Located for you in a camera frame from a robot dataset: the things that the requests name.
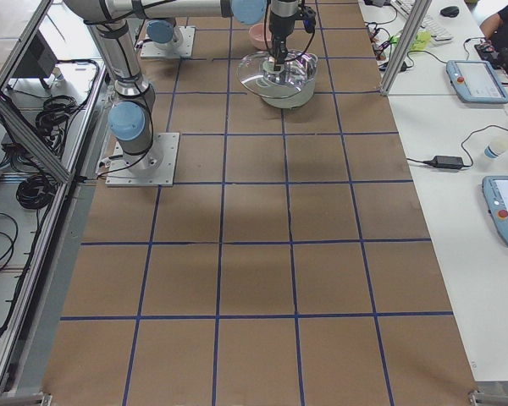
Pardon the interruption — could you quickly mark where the aluminium frame post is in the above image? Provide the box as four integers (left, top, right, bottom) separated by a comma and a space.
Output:
380, 0, 432, 96

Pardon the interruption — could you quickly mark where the glass pot lid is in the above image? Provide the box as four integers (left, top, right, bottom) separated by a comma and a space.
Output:
236, 50, 318, 99

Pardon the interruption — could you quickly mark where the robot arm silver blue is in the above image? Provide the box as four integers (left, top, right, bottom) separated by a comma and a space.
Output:
146, 19, 184, 47
66, 1, 302, 176

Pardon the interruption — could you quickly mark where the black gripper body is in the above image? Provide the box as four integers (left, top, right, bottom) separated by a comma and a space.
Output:
267, 12, 298, 58

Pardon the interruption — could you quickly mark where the far blue teach pendant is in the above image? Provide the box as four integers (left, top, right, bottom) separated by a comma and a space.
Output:
445, 60, 508, 104

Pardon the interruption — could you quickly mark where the black computer mouse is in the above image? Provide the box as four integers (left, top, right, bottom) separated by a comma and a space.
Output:
439, 6, 460, 18

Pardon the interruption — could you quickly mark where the white keyboard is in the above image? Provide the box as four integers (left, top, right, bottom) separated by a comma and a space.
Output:
390, 0, 454, 45

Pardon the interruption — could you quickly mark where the pale green steel pot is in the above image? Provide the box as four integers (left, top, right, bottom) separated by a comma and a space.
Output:
256, 53, 318, 109

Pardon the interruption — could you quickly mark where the black power adapter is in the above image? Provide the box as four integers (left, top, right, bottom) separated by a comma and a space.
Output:
422, 156, 465, 170

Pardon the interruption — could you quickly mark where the usb hub with cables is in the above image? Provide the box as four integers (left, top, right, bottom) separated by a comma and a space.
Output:
365, 22, 398, 70

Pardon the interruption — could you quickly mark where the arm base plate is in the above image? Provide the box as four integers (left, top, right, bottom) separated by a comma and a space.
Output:
105, 133, 179, 187
141, 26, 196, 59

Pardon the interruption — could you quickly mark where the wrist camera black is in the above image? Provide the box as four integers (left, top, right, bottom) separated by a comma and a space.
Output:
301, 5, 316, 35

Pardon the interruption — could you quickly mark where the paper cup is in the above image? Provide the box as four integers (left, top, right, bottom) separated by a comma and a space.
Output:
483, 136, 508, 159

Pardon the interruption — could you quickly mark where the black cable bundle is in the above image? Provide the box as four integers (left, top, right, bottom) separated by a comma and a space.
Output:
33, 95, 88, 139

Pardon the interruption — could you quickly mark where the pink bowl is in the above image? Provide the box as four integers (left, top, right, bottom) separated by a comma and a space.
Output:
248, 23, 272, 50

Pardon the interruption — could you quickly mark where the green drink bottle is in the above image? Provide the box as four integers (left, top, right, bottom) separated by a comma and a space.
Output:
409, 30, 432, 52

